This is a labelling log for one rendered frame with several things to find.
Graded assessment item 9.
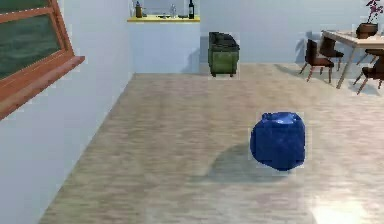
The dark brown wooden chair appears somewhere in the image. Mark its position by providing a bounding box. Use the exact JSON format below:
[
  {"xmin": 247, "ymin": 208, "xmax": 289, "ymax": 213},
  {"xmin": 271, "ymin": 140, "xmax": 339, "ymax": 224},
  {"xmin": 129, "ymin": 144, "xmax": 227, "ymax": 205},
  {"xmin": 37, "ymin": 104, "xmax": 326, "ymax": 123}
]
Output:
[
  {"xmin": 355, "ymin": 48, "xmax": 384, "ymax": 66},
  {"xmin": 352, "ymin": 57, "xmax": 384, "ymax": 96},
  {"xmin": 298, "ymin": 38, "xmax": 335, "ymax": 84},
  {"xmin": 319, "ymin": 35, "xmax": 345, "ymax": 72}
]

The blue round bag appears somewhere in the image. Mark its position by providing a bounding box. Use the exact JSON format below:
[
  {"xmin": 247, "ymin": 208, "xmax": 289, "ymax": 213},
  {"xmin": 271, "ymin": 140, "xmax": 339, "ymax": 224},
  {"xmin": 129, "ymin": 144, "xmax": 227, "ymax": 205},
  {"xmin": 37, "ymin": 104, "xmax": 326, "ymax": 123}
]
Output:
[{"xmin": 249, "ymin": 111, "xmax": 306, "ymax": 172}]

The brown jug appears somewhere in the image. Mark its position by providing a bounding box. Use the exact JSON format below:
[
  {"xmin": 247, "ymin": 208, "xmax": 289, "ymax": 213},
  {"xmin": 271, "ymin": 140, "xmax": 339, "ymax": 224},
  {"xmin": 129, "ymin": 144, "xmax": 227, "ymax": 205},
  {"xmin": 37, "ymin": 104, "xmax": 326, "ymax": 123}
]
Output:
[{"xmin": 134, "ymin": 0, "xmax": 144, "ymax": 19}]

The purple plant in brown pot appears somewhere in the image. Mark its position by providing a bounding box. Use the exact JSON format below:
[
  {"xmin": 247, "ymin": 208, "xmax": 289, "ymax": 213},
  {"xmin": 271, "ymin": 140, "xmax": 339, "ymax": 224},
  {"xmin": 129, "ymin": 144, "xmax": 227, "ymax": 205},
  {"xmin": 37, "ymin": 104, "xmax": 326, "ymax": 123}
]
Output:
[{"xmin": 355, "ymin": 0, "xmax": 384, "ymax": 40}]

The wooden framed window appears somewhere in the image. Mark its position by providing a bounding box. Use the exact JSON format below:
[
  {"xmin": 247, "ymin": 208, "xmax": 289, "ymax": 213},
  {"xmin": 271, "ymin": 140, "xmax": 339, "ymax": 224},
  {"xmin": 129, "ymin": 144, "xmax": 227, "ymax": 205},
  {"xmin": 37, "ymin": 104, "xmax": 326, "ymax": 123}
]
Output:
[{"xmin": 0, "ymin": 0, "xmax": 86, "ymax": 121}]

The yellow counter top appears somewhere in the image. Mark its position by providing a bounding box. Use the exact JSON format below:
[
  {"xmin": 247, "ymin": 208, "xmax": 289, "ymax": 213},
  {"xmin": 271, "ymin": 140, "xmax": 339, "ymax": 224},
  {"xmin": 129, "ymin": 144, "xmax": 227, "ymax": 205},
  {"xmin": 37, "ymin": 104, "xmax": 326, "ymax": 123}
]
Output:
[{"xmin": 126, "ymin": 15, "xmax": 201, "ymax": 24}]

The light wooden dining table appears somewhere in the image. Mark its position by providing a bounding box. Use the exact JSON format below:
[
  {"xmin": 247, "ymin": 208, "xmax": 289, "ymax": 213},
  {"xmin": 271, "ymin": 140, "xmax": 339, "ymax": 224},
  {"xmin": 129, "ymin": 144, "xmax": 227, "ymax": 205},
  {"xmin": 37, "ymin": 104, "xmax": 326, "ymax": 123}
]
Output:
[{"xmin": 321, "ymin": 29, "xmax": 384, "ymax": 90}]

